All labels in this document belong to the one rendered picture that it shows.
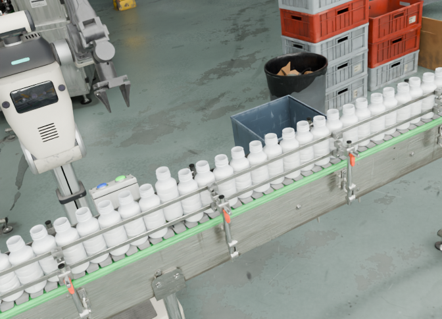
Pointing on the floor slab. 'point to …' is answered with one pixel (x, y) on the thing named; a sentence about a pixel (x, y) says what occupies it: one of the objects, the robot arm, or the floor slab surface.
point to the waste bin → (310, 92)
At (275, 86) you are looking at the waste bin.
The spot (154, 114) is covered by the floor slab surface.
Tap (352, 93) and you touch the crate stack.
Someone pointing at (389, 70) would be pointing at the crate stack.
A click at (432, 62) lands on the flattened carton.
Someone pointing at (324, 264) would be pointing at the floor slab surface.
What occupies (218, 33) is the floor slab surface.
